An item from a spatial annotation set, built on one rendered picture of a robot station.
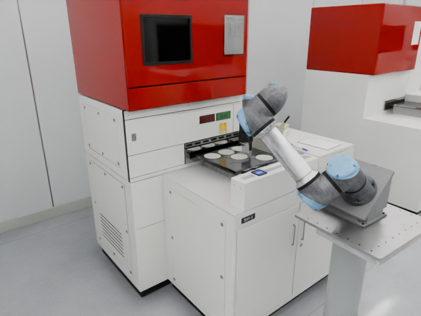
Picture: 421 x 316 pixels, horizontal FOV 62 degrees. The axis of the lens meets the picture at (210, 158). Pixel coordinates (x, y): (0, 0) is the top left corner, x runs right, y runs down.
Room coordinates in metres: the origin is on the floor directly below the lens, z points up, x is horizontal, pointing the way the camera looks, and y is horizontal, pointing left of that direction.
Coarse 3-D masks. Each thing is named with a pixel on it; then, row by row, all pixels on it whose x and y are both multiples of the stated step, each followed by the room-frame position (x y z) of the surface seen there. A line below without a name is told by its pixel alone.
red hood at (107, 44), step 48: (96, 0) 1.93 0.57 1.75; (144, 0) 1.80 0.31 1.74; (192, 0) 1.97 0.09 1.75; (240, 0) 2.18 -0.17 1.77; (96, 48) 1.98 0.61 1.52; (144, 48) 1.79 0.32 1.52; (192, 48) 1.97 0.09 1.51; (240, 48) 2.18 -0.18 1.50; (96, 96) 2.05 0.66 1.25; (144, 96) 1.78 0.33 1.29; (192, 96) 1.97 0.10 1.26
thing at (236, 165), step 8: (208, 152) 2.04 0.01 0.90; (216, 152) 2.04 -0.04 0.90; (240, 152) 2.03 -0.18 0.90; (256, 152) 2.03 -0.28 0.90; (216, 160) 1.90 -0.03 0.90; (224, 160) 1.90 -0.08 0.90; (232, 160) 1.90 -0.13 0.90; (240, 160) 1.90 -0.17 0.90; (248, 160) 1.90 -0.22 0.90; (256, 160) 1.90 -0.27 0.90; (272, 160) 1.90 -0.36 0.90; (232, 168) 1.77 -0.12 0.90; (240, 168) 1.77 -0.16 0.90
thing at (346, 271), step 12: (336, 252) 1.37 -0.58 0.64; (348, 252) 1.33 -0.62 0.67; (336, 264) 1.36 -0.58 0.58; (348, 264) 1.33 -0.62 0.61; (360, 264) 1.33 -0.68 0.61; (336, 276) 1.35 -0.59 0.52; (348, 276) 1.32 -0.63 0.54; (360, 276) 1.33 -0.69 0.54; (336, 288) 1.35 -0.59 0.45; (348, 288) 1.32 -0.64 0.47; (360, 288) 1.34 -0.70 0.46; (336, 300) 1.34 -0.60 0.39; (348, 300) 1.32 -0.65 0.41; (324, 312) 1.41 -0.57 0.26; (336, 312) 1.34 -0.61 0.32; (348, 312) 1.32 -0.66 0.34
